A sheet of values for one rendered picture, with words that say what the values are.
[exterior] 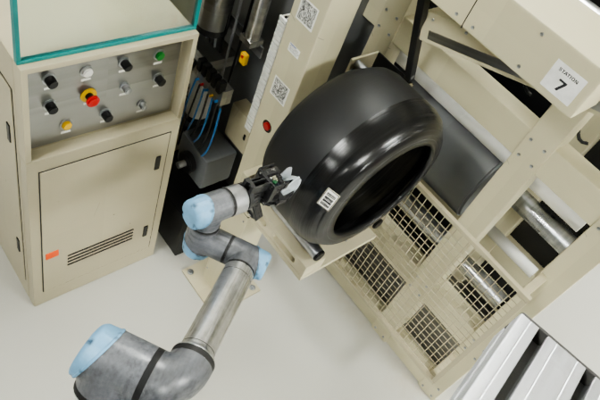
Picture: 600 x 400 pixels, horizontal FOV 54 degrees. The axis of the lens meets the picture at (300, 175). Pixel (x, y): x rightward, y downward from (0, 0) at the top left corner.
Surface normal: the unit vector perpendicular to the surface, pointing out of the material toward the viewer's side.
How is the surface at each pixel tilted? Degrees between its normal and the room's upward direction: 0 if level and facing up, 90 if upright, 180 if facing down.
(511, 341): 0
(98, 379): 57
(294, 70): 90
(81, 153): 90
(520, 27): 90
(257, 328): 0
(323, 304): 0
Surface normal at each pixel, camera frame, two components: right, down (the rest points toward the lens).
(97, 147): 0.60, 0.70
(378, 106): 0.11, -0.55
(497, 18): -0.75, 0.32
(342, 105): -0.10, -0.42
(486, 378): 0.29, -0.64
